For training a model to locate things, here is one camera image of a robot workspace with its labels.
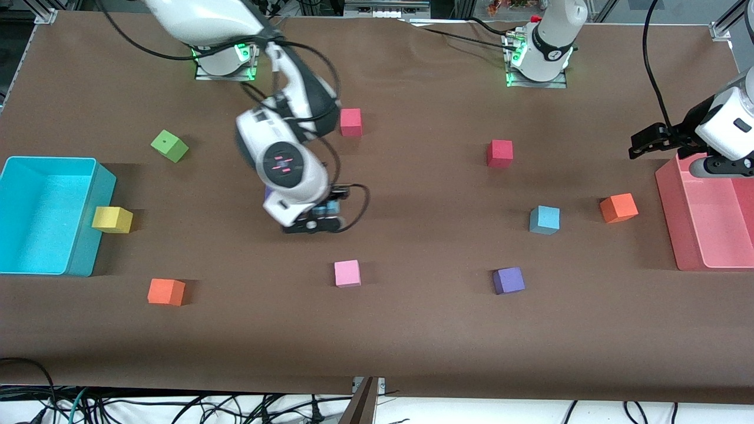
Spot red foam block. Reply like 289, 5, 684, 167
340, 108, 363, 137
487, 140, 514, 168

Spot teal floor cable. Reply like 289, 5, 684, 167
68, 387, 90, 424

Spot long black base cable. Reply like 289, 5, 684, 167
406, 24, 519, 48

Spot orange background items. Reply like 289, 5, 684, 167
486, 0, 531, 15

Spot dark aluminium profile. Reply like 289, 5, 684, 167
339, 377, 379, 424

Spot pink foam block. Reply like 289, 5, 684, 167
334, 260, 361, 288

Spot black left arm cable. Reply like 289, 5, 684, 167
644, 0, 675, 127

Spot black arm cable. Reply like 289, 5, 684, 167
94, 0, 371, 233
644, 0, 675, 127

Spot grey background device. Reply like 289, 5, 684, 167
345, 0, 431, 18

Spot yellow foam block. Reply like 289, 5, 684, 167
92, 206, 134, 234

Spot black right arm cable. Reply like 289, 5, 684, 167
94, 0, 371, 233

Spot brown table cover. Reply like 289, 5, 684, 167
0, 11, 754, 404

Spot orange foam block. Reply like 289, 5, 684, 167
600, 193, 639, 224
147, 279, 186, 306

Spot short black base cable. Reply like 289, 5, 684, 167
468, 16, 516, 36

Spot cyan plastic bin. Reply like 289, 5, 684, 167
0, 156, 117, 277

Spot green foam block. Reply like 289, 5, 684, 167
151, 130, 190, 163

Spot black looped floor cable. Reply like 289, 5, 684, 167
0, 357, 58, 424

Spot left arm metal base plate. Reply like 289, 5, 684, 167
505, 35, 569, 89

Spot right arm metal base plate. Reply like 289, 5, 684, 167
194, 47, 260, 81

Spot pink plastic bin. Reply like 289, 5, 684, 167
656, 152, 754, 271

